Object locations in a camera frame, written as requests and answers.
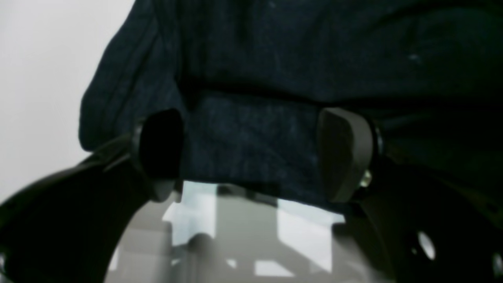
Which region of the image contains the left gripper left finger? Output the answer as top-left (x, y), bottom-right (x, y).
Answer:
top-left (0, 109), bottom-right (184, 283)

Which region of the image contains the black T-shirt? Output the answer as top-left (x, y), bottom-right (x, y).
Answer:
top-left (79, 0), bottom-right (502, 211)

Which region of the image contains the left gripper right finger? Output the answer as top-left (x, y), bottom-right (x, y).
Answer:
top-left (318, 108), bottom-right (502, 283)

